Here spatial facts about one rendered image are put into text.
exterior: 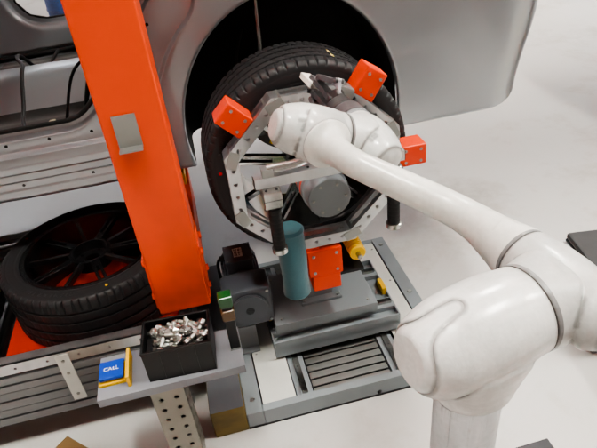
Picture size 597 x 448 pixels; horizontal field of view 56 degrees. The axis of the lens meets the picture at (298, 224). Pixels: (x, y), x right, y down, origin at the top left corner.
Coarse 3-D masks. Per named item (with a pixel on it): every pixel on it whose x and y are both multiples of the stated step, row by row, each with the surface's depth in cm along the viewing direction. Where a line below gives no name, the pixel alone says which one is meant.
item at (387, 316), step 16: (368, 272) 239; (384, 288) 229; (384, 304) 223; (272, 320) 225; (336, 320) 219; (352, 320) 220; (368, 320) 216; (384, 320) 218; (400, 320) 220; (272, 336) 214; (288, 336) 217; (304, 336) 213; (320, 336) 214; (336, 336) 216; (352, 336) 218; (288, 352) 215
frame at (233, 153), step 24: (264, 96) 162; (288, 96) 158; (360, 96) 163; (264, 120) 161; (384, 120) 169; (240, 144) 163; (240, 192) 171; (240, 216) 175; (360, 216) 187; (312, 240) 187; (336, 240) 189
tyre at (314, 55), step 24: (264, 48) 179; (288, 48) 175; (312, 48) 175; (336, 48) 184; (240, 72) 174; (264, 72) 164; (288, 72) 163; (312, 72) 165; (336, 72) 167; (216, 96) 178; (240, 96) 164; (384, 96) 174; (216, 144) 170; (216, 168) 174; (216, 192) 179; (264, 240) 193
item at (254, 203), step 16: (240, 160) 178; (256, 160) 180; (272, 160) 180; (256, 192) 185; (288, 192) 188; (368, 192) 192; (256, 208) 187; (288, 208) 191; (304, 208) 203; (352, 208) 194; (304, 224) 194; (320, 224) 195
